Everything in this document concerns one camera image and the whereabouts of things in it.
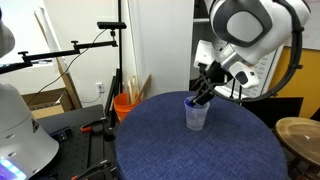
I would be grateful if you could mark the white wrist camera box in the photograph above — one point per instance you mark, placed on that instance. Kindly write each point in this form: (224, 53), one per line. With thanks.
(203, 53)

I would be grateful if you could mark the clear plastic cup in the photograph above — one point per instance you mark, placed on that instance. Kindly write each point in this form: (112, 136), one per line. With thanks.
(196, 120)

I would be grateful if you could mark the black leaning panels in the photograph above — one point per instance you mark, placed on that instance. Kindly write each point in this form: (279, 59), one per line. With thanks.
(113, 96)

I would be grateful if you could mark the cardboard box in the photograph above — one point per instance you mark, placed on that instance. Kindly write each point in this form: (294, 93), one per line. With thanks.
(43, 100)

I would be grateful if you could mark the brown wooden stick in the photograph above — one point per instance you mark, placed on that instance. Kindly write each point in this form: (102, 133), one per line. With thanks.
(145, 85)

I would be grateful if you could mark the black flat panel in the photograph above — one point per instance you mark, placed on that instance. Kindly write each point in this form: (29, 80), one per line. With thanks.
(266, 113)

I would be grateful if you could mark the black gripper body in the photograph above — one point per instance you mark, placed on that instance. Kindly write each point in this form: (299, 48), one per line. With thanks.
(216, 73)

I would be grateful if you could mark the black stereo camera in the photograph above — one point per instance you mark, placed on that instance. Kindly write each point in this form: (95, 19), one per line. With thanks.
(111, 25)

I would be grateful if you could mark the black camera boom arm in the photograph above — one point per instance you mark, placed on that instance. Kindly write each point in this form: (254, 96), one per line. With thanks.
(50, 54)

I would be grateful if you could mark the blue tablecloth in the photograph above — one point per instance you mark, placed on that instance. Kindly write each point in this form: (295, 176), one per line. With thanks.
(200, 153)

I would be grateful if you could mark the black perforated robot table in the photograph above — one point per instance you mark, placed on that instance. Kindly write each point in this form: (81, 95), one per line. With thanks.
(80, 150)

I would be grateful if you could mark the leaning cardboard sheet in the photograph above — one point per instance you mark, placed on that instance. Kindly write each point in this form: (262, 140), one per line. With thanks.
(71, 90)

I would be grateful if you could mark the orange bucket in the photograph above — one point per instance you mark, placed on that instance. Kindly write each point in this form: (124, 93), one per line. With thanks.
(121, 106)

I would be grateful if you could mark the white wall outlet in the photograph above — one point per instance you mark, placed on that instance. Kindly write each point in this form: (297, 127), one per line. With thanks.
(100, 87)

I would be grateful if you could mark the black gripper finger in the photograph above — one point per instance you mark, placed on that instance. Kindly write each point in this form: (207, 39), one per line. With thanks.
(196, 83)
(204, 98)

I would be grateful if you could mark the black switch box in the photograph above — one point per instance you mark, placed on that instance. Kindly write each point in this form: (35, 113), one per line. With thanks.
(61, 134)

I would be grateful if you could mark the black vertical pole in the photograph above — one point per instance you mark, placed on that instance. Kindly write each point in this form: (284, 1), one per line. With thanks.
(119, 50)

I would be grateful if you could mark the round wooden stool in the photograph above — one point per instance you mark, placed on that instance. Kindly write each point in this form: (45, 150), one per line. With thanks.
(300, 133)

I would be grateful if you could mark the white whiteboard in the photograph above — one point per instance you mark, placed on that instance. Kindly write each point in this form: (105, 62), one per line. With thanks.
(313, 26)

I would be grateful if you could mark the blue white marker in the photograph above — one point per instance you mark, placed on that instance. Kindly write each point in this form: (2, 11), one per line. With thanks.
(190, 104)

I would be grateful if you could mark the light wooden slat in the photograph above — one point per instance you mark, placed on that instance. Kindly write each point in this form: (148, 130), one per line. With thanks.
(133, 88)

